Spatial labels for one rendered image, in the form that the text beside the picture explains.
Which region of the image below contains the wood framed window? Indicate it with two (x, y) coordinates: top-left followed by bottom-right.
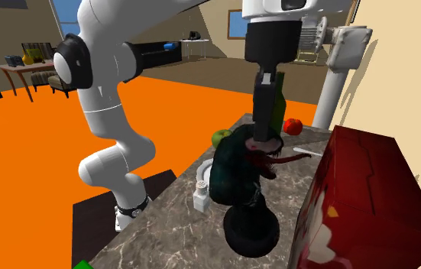
(227, 8), (251, 41)

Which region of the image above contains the wooden side table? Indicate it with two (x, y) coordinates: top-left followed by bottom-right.
(0, 42), (57, 103)

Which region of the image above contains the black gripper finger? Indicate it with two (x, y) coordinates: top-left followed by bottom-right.
(252, 69), (280, 143)

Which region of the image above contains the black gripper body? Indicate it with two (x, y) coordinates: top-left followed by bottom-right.
(244, 19), (303, 74)

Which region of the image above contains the dark robot stand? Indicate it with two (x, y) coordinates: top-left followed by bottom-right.
(71, 169), (178, 269)

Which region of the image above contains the dark green bottle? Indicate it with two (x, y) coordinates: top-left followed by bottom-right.
(268, 71), (289, 136)

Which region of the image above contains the red tomato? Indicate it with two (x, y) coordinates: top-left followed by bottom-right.
(283, 118), (304, 136)

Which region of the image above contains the striped armchair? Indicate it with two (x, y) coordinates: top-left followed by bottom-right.
(30, 70), (78, 99)

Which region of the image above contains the green apple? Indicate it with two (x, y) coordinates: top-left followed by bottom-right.
(211, 128), (234, 149)

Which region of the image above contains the small green block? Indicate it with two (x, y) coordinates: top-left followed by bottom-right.
(72, 259), (96, 269)

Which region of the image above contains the white salt shaker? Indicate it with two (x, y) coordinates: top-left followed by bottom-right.
(193, 180), (212, 214)

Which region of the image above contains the blue window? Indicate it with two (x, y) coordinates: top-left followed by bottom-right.
(49, 0), (84, 39)

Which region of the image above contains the large red box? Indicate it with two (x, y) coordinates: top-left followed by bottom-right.
(287, 125), (421, 269)

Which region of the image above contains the white post with box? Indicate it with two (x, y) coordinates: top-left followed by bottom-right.
(312, 25), (374, 130)

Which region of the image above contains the black monster bust figure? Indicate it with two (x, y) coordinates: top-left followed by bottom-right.
(208, 124), (313, 259)

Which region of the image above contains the white spoon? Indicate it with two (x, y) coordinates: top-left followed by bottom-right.
(293, 146), (325, 157)

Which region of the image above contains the white bowl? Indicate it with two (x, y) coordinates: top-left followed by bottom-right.
(196, 158), (215, 187)

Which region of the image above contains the black sofa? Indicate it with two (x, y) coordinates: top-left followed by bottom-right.
(135, 41), (183, 71)

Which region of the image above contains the white glass table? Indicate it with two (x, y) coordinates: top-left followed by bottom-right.
(179, 31), (211, 61)

